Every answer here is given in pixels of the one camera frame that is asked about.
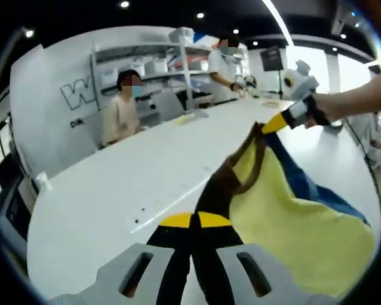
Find pale yellow cloth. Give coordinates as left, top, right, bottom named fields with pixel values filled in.
left=173, top=112, right=199, bottom=127

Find black cable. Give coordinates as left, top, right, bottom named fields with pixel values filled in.
left=344, top=119, right=381, bottom=220

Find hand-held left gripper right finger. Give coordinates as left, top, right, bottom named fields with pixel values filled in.
left=192, top=211, right=339, bottom=305

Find metal shelf unit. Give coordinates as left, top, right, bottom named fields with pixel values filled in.
left=90, top=27, right=242, bottom=112

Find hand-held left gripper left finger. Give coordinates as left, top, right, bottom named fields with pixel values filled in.
left=47, top=212, right=194, bottom=305

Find person's right hand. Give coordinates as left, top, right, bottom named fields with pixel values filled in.
left=304, top=90, right=343, bottom=130

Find white paper cup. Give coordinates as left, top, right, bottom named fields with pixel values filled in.
left=34, top=171, right=51, bottom=191

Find grey chair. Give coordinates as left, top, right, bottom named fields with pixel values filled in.
left=152, top=91, right=185, bottom=121

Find yellow garment blue grey sleeves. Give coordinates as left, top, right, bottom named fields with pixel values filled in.
left=195, top=121, right=378, bottom=299

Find row of white storage boxes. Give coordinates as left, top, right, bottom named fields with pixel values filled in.
left=100, top=27, right=210, bottom=86

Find black monitor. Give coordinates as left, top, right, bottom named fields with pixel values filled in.
left=4, top=176, right=37, bottom=225

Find ceiling light strip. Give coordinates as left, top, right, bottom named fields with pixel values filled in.
left=262, top=0, right=295, bottom=45

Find black screen on stand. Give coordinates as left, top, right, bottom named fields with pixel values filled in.
left=260, top=46, right=285, bottom=96

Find round ceiling spotlights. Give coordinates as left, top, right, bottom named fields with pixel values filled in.
left=25, top=1, right=347, bottom=53

